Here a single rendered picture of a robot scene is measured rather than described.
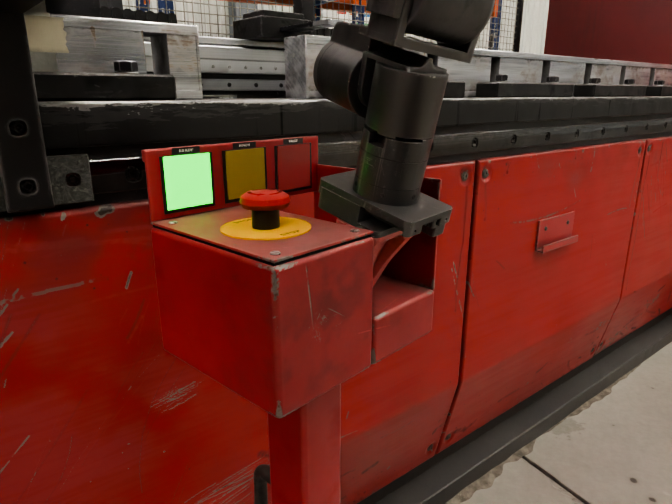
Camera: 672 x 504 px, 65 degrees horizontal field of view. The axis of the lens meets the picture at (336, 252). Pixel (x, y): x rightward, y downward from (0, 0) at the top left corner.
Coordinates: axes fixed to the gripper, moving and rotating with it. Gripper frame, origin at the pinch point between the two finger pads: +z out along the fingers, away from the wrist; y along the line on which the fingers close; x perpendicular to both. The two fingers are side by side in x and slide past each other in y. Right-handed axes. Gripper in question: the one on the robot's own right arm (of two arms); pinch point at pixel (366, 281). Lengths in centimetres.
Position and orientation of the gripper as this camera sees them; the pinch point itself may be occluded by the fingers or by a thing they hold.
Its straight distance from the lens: 49.5
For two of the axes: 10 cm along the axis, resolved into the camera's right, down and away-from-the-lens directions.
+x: -6.8, 2.5, -6.9
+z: -1.5, 8.7, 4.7
